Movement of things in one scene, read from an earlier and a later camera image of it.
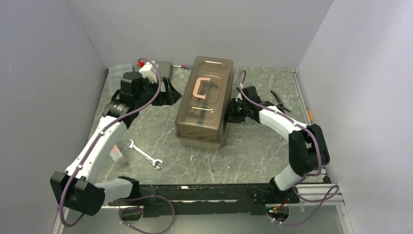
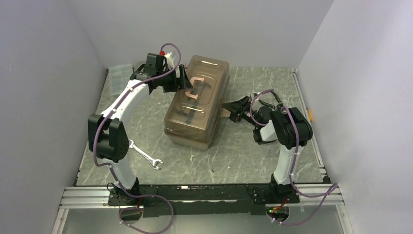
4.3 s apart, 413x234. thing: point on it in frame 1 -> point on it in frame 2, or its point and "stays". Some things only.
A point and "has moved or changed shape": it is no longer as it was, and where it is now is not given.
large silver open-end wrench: [152, 160] stays
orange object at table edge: [310, 116] stays
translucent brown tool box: [201, 120] has moved or changed shape
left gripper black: [168, 97] -> [185, 84]
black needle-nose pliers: [280, 106] stays
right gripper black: [232, 117] stays
